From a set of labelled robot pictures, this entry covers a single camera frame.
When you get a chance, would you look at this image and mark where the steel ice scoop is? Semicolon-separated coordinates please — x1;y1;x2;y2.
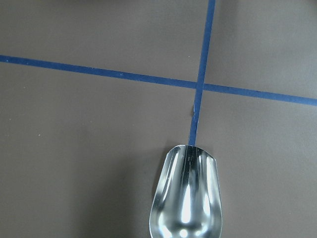
149;145;222;238

